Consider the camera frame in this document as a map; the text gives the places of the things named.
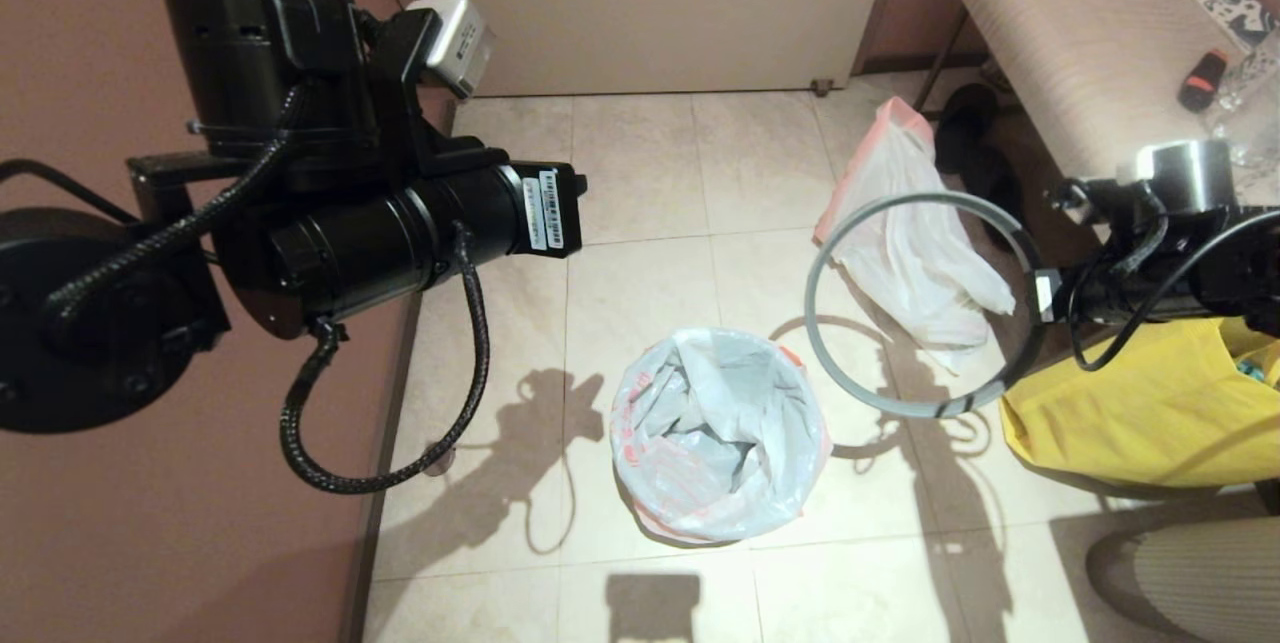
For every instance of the grey ribbed round object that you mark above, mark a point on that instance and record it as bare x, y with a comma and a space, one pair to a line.
1190, 583

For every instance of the yellow bag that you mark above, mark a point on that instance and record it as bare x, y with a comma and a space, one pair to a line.
1130, 413

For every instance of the blue white booklet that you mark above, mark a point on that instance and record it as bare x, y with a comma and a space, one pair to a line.
1228, 1

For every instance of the large clear glass jar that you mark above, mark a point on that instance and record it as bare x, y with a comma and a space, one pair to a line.
1255, 103

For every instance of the black red small device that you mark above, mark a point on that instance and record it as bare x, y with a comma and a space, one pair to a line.
1203, 81

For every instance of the beige wood grain table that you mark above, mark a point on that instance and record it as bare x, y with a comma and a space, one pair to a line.
1080, 53

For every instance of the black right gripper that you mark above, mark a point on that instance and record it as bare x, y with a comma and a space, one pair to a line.
1180, 273

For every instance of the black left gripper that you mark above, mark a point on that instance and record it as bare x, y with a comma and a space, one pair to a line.
400, 233

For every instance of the small brass door stopper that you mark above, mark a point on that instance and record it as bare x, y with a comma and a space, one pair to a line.
821, 83

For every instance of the dark metal table leg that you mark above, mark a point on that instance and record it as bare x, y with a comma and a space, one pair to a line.
938, 69

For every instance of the white door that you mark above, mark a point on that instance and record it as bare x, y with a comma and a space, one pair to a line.
680, 3

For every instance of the red printed plastic bag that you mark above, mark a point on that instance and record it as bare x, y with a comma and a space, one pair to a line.
720, 423

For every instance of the white plastic bag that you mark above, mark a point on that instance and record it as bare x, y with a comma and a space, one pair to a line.
900, 253

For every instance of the black slipper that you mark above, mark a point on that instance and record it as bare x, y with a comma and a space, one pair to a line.
1000, 183
968, 118

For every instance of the small round grey floor disc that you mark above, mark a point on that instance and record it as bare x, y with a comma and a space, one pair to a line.
437, 468

